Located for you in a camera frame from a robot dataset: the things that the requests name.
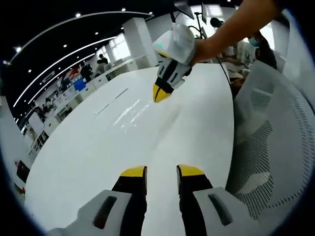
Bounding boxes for clear resealable plastic bag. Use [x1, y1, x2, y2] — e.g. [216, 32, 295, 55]
[115, 97, 184, 133]

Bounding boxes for white square pillar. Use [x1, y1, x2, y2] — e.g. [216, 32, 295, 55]
[122, 16, 158, 70]

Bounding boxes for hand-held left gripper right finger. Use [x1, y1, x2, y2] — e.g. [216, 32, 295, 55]
[176, 164, 251, 236]

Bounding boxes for black cable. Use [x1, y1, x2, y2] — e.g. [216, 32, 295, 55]
[216, 56, 232, 87]

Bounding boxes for blue storage crate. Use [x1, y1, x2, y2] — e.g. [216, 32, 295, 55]
[73, 80, 87, 92]

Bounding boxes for black device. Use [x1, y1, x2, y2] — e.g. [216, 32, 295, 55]
[15, 159, 32, 184]

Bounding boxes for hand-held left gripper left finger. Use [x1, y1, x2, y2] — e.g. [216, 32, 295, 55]
[46, 165, 148, 236]

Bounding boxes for row of white desks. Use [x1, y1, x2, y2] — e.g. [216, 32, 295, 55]
[28, 58, 139, 151]

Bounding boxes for round ceiling spot lights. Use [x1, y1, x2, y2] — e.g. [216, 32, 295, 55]
[14, 7, 127, 74]

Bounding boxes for dark monitor screen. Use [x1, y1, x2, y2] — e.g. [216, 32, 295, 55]
[173, 0, 195, 19]

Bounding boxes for black stand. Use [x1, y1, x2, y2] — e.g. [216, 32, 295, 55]
[193, 11, 209, 39]

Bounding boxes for white mesh office chair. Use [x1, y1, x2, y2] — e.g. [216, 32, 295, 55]
[225, 60, 315, 236]

